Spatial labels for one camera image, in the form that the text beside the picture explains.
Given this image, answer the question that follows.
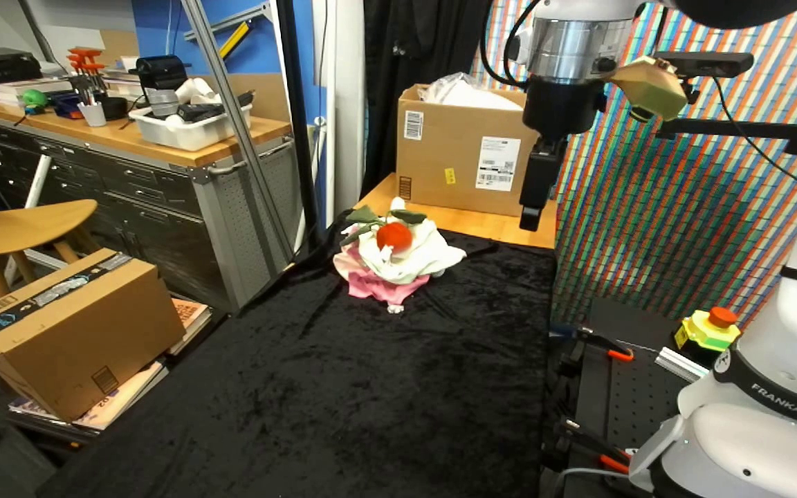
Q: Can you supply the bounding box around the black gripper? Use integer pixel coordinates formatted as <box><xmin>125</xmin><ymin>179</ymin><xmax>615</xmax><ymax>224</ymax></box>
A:
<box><xmin>518</xmin><ymin>77</ymin><xmax>605</xmax><ymax>236</ymax></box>

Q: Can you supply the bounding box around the light green towel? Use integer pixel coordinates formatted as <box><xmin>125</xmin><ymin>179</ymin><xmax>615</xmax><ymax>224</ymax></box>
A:
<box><xmin>353</xmin><ymin>213</ymin><xmax>467</xmax><ymax>287</ymax></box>

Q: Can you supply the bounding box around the red plush with green leaves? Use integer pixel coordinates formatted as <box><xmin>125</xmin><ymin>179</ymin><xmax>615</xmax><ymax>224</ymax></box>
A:
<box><xmin>339</xmin><ymin>206</ymin><xmax>432</xmax><ymax>255</ymax></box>

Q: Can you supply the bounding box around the pink cloth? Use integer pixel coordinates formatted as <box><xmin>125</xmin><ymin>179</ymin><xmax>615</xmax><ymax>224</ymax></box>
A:
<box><xmin>339</xmin><ymin>247</ymin><xmax>435</xmax><ymax>309</ymax></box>

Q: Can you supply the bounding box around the wooden side table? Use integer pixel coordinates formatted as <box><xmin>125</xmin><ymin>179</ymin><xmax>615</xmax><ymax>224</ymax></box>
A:
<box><xmin>350</xmin><ymin>171</ymin><xmax>561</xmax><ymax>255</ymax></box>

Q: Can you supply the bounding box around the cardboard box with white label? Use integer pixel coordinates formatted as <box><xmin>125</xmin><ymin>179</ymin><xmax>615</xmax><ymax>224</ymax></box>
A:
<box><xmin>393</xmin><ymin>80</ymin><xmax>541</xmax><ymax>221</ymax></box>

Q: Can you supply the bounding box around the white packing paper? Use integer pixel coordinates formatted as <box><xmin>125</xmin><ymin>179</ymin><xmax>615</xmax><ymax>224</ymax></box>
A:
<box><xmin>417</xmin><ymin>70</ymin><xmax>529</xmax><ymax>116</ymax></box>

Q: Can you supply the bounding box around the pale peach cloth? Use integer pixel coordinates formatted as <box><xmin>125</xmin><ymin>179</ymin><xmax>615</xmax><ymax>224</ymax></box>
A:
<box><xmin>330</xmin><ymin>240</ymin><xmax>371</xmax><ymax>282</ymax></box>

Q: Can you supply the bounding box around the yellow red emergency stop button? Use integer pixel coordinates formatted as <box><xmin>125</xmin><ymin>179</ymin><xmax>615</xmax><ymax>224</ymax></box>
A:
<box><xmin>672</xmin><ymin>305</ymin><xmax>745</xmax><ymax>356</ymax></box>

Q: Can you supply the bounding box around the silver metal bar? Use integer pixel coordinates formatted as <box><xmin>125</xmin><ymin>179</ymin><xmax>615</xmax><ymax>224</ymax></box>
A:
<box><xmin>654</xmin><ymin>343</ymin><xmax>717</xmax><ymax>387</ymax></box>

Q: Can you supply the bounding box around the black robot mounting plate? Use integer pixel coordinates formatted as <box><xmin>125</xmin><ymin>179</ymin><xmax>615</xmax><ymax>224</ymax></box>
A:
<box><xmin>546</xmin><ymin>298</ymin><xmax>705</xmax><ymax>498</ymax></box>

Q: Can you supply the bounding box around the black vertical pole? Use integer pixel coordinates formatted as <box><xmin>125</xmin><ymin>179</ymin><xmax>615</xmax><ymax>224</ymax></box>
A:
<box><xmin>274</xmin><ymin>0</ymin><xmax>321</xmax><ymax>258</ymax></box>

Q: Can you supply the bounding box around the black table cloth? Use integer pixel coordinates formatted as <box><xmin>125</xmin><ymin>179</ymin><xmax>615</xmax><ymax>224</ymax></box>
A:
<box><xmin>36</xmin><ymin>207</ymin><xmax>604</xmax><ymax>498</ymax></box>

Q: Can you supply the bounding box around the aluminium pole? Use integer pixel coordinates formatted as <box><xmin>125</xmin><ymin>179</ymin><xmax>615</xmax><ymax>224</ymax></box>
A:
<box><xmin>179</xmin><ymin>0</ymin><xmax>298</xmax><ymax>271</ymax></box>

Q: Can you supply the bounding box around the white plastic bin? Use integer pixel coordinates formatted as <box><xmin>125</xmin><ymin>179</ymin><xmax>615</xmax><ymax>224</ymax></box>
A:
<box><xmin>128</xmin><ymin>98</ymin><xmax>261</xmax><ymax>153</ymax></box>

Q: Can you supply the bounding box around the black small device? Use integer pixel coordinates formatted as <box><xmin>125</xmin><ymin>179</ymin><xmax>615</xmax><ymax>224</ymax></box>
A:
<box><xmin>132</xmin><ymin>52</ymin><xmax>190</xmax><ymax>94</ymax></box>

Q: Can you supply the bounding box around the grey workbench with wooden top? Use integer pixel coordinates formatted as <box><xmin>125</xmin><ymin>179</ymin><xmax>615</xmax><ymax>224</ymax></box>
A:
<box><xmin>0</xmin><ymin>92</ymin><xmax>308</xmax><ymax>315</ymax></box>

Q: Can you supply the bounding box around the white cup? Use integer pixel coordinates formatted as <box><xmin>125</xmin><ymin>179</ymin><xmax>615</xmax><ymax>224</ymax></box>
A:
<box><xmin>78</xmin><ymin>98</ymin><xmax>110</xmax><ymax>131</ymax></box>

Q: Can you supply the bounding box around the orange small object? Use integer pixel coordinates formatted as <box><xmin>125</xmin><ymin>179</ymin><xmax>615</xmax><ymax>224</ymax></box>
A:
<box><xmin>65</xmin><ymin>44</ymin><xmax>108</xmax><ymax>77</ymax></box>

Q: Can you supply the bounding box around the cardboard box with black tape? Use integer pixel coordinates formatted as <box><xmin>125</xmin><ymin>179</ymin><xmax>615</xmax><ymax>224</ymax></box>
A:
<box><xmin>0</xmin><ymin>247</ymin><xmax>187</xmax><ymax>423</ymax></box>

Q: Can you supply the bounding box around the green small object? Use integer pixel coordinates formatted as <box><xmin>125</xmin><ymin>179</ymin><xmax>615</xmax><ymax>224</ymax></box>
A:
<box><xmin>17</xmin><ymin>85</ymin><xmax>53</xmax><ymax>116</ymax></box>

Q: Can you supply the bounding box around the wooden stool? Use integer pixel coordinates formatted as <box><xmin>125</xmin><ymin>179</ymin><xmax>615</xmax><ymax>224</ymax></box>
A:
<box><xmin>0</xmin><ymin>197</ymin><xmax>101</xmax><ymax>298</ymax></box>

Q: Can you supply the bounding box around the yellow wrist camera block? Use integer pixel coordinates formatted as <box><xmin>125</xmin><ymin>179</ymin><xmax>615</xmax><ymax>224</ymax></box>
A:
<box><xmin>605</xmin><ymin>56</ymin><xmax>691</xmax><ymax>125</ymax></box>

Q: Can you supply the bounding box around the orange handled clamp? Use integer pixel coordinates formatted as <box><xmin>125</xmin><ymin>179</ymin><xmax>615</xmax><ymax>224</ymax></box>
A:
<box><xmin>561</xmin><ymin>433</ymin><xmax>634</xmax><ymax>480</ymax></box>
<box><xmin>573</xmin><ymin>327</ymin><xmax>642</xmax><ymax>369</ymax></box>

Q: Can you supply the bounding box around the black stereo camera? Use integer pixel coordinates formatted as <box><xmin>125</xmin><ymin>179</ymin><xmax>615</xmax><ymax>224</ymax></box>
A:
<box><xmin>656</xmin><ymin>49</ymin><xmax>757</xmax><ymax>83</ymax></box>

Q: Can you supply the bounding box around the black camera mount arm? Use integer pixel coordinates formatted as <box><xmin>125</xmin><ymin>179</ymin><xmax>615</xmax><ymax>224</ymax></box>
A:
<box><xmin>656</xmin><ymin>77</ymin><xmax>797</xmax><ymax>161</ymax></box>

